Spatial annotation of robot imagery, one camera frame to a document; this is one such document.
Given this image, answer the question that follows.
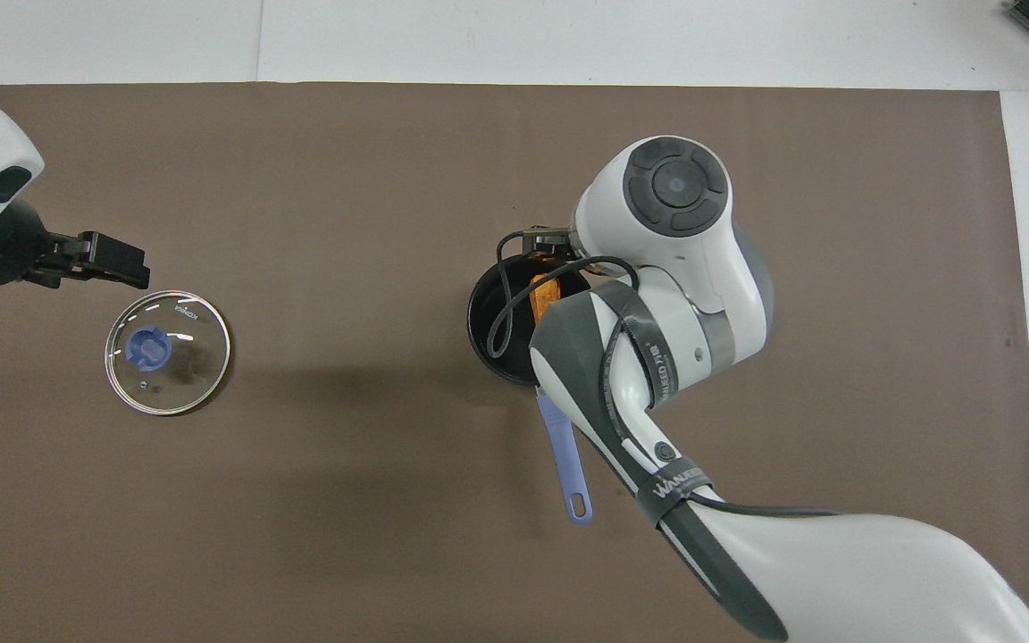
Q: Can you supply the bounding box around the brown table mat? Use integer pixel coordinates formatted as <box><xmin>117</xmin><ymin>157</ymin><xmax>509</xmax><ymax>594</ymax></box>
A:
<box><xmin>0</xmin><ymin>82</ymin><xmax>1029</xmax><ymax>643</ymax></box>

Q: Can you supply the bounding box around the orange corn cob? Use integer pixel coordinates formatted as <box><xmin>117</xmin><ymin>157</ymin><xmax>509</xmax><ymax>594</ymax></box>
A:
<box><xmin>528</xmin><ymin>271</ymin><xmax>563</xmax><ymax>325</ymax></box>

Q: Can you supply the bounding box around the dark pot with lavender handle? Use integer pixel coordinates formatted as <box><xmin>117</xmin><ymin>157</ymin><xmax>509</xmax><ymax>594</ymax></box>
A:
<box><xmin>467</xmin><ymin>257</ymin><xmax>595</xmax><ymax>526</ymax></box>

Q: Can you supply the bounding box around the glass lid with lavender knob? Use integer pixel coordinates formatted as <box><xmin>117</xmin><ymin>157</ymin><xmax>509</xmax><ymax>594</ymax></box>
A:
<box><xmin>105</xmin><ymin>290</ymin><xmax>232</xmax><ymax>417</ymax></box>

